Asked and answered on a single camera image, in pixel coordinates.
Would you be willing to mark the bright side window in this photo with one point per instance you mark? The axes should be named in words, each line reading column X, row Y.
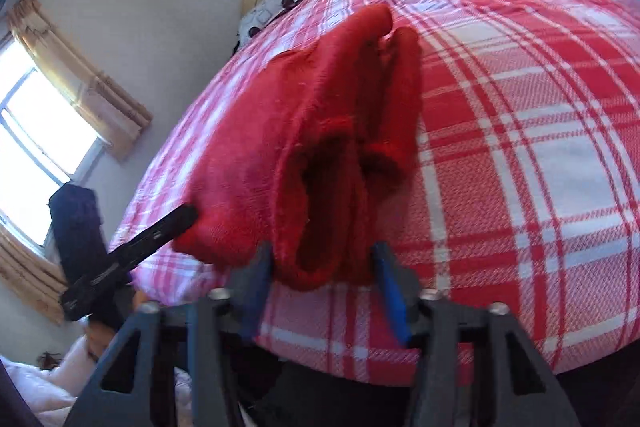
column 40, row 132

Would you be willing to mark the red knitted sweater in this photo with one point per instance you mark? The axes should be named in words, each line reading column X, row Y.
column 280, row 132

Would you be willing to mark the beige window curtain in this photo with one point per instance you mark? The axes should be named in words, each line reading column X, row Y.
column 30, row 277
column 85, row 82

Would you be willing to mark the white patterned pillow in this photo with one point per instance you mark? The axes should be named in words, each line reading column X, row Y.
column 270, row 12

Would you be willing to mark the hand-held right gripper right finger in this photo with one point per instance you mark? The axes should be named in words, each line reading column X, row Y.
column 392, row 302

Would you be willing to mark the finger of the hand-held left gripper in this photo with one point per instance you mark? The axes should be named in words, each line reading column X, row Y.
column 181, row 219

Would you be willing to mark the red plaid bed sheet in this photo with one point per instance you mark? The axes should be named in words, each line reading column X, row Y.
column 510, row 132

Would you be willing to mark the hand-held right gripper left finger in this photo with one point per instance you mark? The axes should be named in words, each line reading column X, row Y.
column 257, row 292

